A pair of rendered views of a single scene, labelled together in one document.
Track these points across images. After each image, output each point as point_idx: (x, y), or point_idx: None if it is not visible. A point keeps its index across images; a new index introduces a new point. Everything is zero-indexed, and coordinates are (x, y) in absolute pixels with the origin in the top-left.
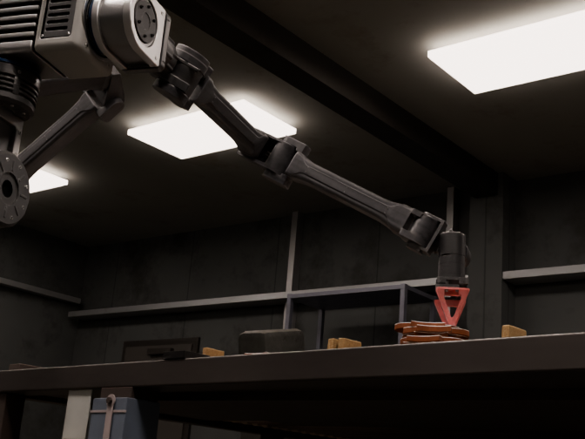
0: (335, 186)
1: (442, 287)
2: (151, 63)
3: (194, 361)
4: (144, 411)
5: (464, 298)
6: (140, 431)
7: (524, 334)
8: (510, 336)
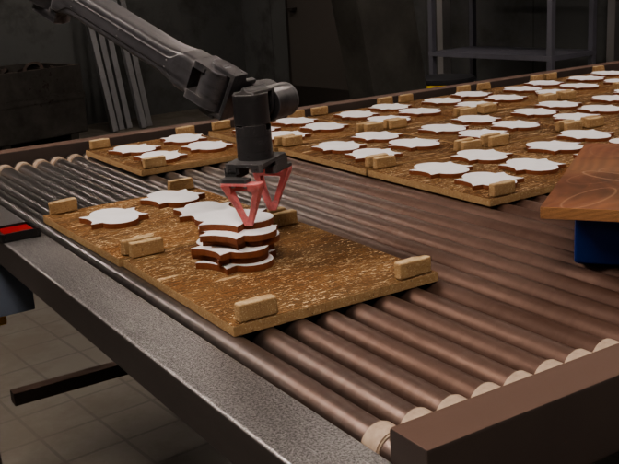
0: (106, 29)
1: (227, 185)
2: None
3: (9, 251)
4: (8, 272)
5: (255, 196)
6: (9, 294)
7: (272, 302)
8: (242, 319)
